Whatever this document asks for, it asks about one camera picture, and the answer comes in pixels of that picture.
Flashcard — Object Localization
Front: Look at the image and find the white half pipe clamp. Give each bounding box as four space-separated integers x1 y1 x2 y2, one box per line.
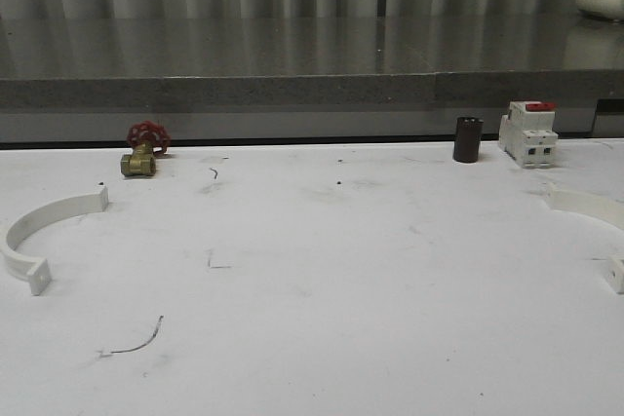
544 183 623 295
1 184 109 296

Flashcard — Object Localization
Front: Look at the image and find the grey stone counter slab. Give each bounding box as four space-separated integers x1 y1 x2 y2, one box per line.
1 15 623 113

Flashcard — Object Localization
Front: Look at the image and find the brass valve with red handle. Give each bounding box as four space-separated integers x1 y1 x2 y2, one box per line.
120 121 171 177

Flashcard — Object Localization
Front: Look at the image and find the dark brown cylindrical capacitor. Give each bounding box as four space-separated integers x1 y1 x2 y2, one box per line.
452 116 484 164

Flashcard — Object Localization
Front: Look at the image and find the white circuit breaker red switch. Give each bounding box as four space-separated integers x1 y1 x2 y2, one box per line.
498 100 559 169

